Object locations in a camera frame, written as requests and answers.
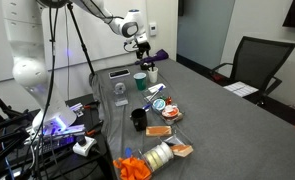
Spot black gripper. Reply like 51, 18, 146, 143
136, 41, 151, 59

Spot black tongs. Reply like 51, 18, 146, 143
147, 62, 155, 71

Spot green plastic cup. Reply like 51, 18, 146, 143
134, 72, 146, 91

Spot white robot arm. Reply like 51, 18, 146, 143
1, 0, 150, 131

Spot white paper cup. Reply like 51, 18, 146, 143
148, 67, 158, 83

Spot purple folded umbrella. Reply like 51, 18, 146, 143
135, 49, 169, 65

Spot blue marker pen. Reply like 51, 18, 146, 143
149, 86, 164, 101

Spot clear acrylic square plate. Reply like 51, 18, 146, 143
114, 93, 128, 107

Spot teal white round tin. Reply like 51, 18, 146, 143
152, 99, 166, 111

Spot red white round tin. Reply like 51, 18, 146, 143
162, 105, 179, 118

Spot black mug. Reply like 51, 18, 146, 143
130, 108, 147, 131

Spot orange sponge block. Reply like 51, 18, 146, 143
146, 126, 171, 136

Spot blue oval eraser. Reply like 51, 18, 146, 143
125, 148, 132, 158

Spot paper sheet on chair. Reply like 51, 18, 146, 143
225, 82, 258, 97

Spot orange patterned card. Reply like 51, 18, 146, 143
170, 144, 193, 157

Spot black office chair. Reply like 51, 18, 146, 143
210, 36, 295, 105

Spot white controller box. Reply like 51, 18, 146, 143
73, 135, 97, 157

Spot grey table cloth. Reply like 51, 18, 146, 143
90, 58, 295, 180

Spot black tablet white frame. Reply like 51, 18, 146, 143
109, 69, 130, 79

